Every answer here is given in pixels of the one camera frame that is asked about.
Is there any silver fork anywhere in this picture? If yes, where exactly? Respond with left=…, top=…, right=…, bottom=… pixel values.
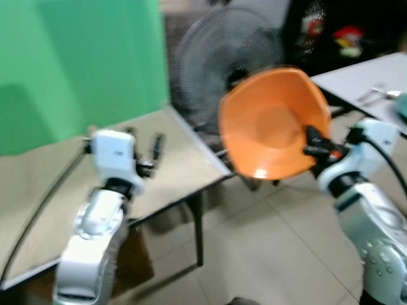
left=355, top=83, right=390, bottom=106

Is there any black standing fan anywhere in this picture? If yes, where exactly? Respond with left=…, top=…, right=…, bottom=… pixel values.
left=173, top=8, right=287, bottom=135

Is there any orange plastic bowl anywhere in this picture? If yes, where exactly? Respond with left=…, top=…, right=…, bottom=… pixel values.
left=218, top=65, right=333, bottom=181

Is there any beige table with black legs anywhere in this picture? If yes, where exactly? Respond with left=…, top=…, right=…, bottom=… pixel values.
left=0, top=105, right=233, bottom=292

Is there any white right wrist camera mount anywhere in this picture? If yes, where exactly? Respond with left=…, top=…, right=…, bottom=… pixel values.
left=347, top=118, right=403, bottom=167

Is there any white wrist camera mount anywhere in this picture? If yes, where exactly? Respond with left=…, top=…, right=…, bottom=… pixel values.
left=347, top=118, right=403, bottom=167
left=89, top=130, right=146, bottom=195

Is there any white table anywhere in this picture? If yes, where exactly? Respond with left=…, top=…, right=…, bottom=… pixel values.
left=310, top=52, right=407, bottom=129

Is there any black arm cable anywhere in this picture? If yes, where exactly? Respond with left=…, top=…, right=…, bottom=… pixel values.
left=0, top=145, right=91, bottom=283
left=360, top=135, right=407, bottom=193

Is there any silver spoon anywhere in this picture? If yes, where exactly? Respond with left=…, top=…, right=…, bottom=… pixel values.
left=373, top=90, right=403, bottom=100

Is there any black cloth with red print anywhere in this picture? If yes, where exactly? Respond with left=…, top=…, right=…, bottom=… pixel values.
left=282, top=0, right=407, bottom=78

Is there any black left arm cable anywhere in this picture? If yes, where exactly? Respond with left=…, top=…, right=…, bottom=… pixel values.
left=0, top=145, right=91, bottom=283

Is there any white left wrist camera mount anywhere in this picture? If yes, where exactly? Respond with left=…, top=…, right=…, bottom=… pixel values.
left=89, top=130, right=146, bottom=195

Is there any green backdrop screen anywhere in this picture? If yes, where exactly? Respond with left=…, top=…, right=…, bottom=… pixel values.
left=0, top=0, right=170, bottom=157

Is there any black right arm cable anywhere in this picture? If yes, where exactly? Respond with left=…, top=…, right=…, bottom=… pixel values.
left=360, top=135, right=407, bottom=193

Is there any teal plate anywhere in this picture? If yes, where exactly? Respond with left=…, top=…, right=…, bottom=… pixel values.
left=395, top=94, right=407, bottom=123

